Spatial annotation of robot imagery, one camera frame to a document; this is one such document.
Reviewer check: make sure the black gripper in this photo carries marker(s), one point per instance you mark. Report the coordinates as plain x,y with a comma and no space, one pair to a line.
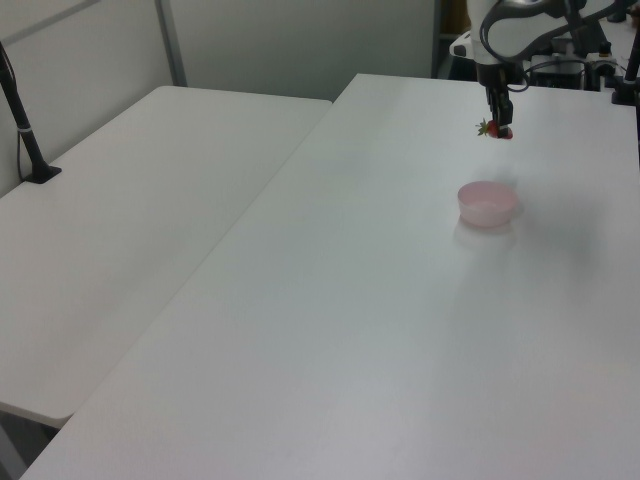
492,80

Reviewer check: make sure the red strawberry with green leaves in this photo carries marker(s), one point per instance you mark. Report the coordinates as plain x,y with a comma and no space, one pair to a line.
491,130

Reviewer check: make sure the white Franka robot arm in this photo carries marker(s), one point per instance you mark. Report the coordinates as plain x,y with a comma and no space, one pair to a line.
510,30

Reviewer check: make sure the pink plastic bowl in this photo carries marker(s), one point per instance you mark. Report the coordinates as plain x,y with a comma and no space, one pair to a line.
487,210

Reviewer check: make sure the black electronic device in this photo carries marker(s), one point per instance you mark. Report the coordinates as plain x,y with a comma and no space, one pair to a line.
557,72

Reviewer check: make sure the black clamp stand pole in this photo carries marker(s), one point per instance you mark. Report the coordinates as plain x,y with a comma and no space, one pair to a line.
631,70

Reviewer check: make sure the white side table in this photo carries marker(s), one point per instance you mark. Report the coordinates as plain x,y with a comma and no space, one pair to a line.
125,225

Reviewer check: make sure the grey metal frame post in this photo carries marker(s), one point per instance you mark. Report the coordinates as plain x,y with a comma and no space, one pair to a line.
436,40

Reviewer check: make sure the grey partition frame post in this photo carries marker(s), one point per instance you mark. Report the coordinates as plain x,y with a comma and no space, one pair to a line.
172,45

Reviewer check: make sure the black camera stand pole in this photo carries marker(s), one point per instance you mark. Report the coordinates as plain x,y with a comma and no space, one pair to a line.
25,135

